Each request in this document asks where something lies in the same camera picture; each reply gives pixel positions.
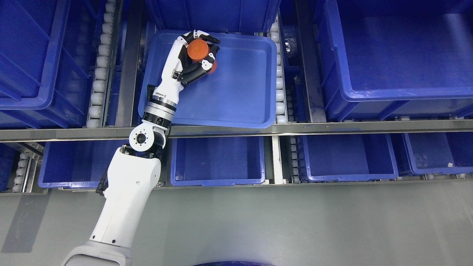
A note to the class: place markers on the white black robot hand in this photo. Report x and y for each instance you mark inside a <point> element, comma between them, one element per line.
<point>174,77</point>

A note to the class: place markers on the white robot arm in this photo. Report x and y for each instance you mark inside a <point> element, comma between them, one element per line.
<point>132,174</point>

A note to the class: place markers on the metal shelf rack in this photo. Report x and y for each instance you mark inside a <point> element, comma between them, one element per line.
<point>278,129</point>

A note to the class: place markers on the shallow blue tray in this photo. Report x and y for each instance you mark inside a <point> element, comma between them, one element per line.
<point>241,92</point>

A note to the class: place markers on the blue bin upper centre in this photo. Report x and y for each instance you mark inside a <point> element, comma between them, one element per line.
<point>214,16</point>

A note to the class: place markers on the blue bin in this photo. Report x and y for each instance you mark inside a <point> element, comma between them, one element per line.
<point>7,159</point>
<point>346,158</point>
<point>76,164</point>
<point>217,161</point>
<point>46,53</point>
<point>442,153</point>
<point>214,16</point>
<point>389,59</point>

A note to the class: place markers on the blue bin lower centre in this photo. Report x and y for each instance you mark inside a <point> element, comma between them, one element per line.
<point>217,161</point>

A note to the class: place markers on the blue bin upper left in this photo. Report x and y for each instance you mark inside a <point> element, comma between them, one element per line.
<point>46,53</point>

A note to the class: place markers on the blue bin far left lower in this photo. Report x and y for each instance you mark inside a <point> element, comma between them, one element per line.
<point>7,159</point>

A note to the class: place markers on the blue bin upper right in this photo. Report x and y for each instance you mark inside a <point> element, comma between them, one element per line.
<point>389,59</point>

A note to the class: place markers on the blue bin far right lower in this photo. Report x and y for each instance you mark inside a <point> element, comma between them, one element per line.
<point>442,153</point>

